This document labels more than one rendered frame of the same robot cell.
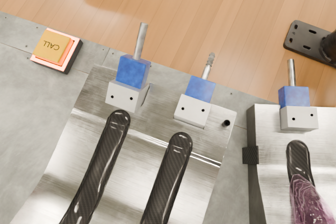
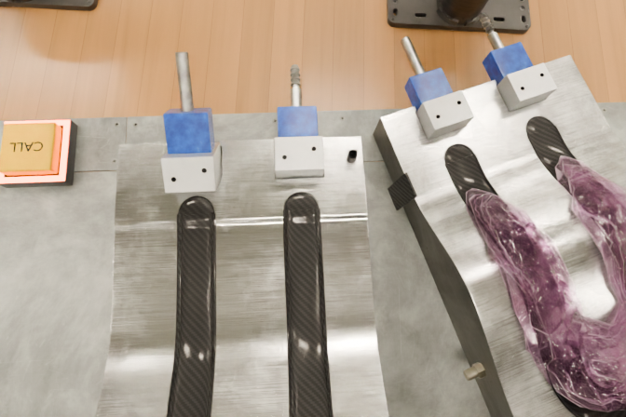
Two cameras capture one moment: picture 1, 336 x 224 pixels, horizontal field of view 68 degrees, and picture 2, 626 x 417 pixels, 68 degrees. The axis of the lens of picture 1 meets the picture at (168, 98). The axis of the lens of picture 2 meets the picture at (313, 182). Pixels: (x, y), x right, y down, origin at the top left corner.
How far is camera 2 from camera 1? 10 cm
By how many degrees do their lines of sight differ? 10
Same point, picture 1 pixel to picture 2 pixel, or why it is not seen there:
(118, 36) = (133, 94)
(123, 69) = (175, 131)
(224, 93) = (333, 121)
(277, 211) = (463, 245)
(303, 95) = (440, 81)
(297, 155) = (462, 165)
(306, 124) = (456, 116)
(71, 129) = (125, 256)
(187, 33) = (241, 52)
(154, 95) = (234, 157)
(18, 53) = not seen: outside the picture
